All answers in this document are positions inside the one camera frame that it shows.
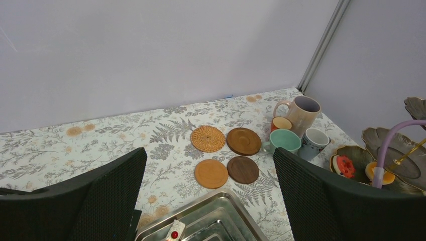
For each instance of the three tier black cake stand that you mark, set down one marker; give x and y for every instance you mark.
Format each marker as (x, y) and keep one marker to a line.
(404, 158)

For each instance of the chocolate cake slice with cherry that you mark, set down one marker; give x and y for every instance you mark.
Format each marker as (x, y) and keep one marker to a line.
(176, 231)

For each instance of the small red cup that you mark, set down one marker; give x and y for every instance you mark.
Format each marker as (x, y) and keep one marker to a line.
(280, 122)

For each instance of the light orange wooden coaster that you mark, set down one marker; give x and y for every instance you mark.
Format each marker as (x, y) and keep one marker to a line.
(211, 174)

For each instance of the woven rattan coaster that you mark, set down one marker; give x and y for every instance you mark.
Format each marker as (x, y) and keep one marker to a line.
(207, 139)

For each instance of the grey patterned mug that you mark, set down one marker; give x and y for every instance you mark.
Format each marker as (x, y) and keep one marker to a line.
(313, 142)

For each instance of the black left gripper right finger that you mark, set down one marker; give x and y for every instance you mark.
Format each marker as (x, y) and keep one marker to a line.
(322, 205)

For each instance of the dark walnut coaster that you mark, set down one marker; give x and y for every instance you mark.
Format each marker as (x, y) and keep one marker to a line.
(243, 169)

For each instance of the stainless steel tray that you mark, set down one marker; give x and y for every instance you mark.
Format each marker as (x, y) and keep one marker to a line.
(218, 215)

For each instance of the brown wooden saucer coaster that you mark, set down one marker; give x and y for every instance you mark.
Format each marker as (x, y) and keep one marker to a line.
(243, 141)

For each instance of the mint green cup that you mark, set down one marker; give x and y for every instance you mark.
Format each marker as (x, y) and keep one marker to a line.
(282, 138)

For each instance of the black white chessboard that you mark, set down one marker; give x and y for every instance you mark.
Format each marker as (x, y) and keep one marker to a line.
(133, 225)

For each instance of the aluminium frame post right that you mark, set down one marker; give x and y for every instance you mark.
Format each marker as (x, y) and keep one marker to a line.
(323, 44)

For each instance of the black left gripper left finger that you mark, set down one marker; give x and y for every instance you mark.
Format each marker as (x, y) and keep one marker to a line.
(95, 205)

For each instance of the red frosted donut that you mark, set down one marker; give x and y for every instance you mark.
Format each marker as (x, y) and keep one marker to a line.
(343, 166)

